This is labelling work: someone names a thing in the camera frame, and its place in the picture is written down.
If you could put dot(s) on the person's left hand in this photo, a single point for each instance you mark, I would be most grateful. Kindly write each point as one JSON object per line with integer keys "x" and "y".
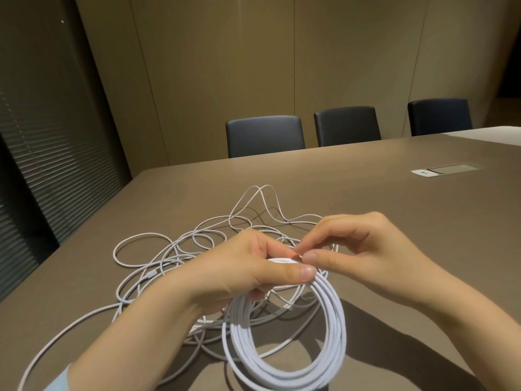
{"x": 236, "y": 272}

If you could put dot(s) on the person's right hand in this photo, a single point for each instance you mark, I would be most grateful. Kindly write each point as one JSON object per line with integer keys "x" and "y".
{"x": 374, "y": 256}

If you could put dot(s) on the single white twist tie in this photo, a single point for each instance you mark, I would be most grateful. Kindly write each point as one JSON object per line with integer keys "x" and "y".
{"x": 298, "y": 256}

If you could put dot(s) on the person's left forearm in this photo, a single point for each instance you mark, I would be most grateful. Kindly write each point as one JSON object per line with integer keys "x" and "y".
{"x": 134, "y": 342}

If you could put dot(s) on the brown table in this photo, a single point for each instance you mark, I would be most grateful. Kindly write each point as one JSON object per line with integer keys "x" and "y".
{"x": 407, "y": 199}

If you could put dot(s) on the white table socket panel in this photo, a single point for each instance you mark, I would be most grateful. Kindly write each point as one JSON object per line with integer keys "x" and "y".
{"x": 421, "y": 173}

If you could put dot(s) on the dark meeting chair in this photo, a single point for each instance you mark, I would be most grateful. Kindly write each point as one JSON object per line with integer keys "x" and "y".
{"x": 264, "y": 136}
{"x": 348, "y": 126}
{"x": 439, "y": 117}

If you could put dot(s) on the pale beige table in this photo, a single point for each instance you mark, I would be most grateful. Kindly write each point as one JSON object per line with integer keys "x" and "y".
{"x": 492, "y": 135}

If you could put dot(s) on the glass partition with grey blinds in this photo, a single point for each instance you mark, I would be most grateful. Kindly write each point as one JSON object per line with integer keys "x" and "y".
{"x": 53, "y": 158}

